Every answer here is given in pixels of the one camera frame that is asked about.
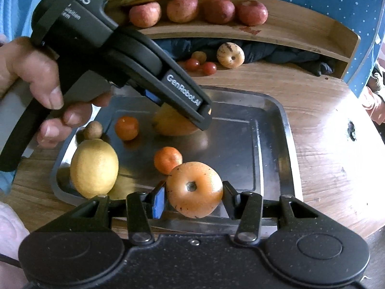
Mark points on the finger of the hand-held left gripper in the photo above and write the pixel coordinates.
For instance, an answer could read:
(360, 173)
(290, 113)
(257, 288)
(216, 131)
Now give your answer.
(152, 96)
(183, 91)

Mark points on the yellow lemon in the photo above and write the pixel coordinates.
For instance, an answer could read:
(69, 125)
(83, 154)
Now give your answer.
(93, 168)

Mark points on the metal tray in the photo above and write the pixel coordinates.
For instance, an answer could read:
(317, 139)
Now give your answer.
(240, 144)

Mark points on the red apple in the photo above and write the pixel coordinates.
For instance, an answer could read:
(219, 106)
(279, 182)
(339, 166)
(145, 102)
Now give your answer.
(145, 14)
(218, 9)
(182, 9)
(252, 12)

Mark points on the pink cloth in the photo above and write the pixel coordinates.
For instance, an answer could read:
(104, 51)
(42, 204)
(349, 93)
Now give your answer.
(374, 96)

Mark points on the orange tangerine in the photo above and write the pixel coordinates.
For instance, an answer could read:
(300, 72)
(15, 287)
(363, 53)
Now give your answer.
(167, 160)
(127, 128)

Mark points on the wooden shelf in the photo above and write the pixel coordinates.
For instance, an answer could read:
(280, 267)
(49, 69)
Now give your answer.
(300, 36)

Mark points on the orange pepino melon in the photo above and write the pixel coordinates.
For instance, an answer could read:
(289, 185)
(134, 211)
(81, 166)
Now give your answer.
(195, 192)

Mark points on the light blue striped coat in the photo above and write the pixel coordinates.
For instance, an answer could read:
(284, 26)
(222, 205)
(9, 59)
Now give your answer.
(18, 12)

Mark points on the blue white-dotted panel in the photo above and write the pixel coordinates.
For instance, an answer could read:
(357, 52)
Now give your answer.
(315, 3)

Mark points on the striped pale pepino melon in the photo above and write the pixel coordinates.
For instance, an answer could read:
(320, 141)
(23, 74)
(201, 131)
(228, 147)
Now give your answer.
(230, 55)

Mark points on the person's left hand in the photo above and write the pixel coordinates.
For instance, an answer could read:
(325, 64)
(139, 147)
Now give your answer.
(45, 75)

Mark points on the dark blue cloth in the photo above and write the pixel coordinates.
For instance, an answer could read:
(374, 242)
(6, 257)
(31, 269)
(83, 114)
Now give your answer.
(285, 55)

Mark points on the small brown kiwi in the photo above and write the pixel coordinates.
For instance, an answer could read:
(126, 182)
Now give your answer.
(93, 130)

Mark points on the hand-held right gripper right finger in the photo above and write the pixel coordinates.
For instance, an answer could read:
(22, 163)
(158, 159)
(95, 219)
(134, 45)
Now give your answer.
(233, 204)

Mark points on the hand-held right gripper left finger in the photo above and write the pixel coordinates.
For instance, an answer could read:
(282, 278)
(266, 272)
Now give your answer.
(159, 203)

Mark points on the yellow red mango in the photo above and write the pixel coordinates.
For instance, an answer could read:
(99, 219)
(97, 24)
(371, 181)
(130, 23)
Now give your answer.
(171, 123)

